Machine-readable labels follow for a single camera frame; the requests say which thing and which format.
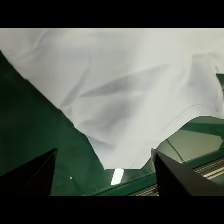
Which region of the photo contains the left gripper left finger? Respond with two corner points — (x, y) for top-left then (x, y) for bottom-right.
(0, 148), (58, 197)

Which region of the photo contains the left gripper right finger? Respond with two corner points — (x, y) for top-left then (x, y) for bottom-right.
(151, 148), (224, 197)

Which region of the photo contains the white T-shirt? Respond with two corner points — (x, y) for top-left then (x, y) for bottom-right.
(0, 28), (224, 171)

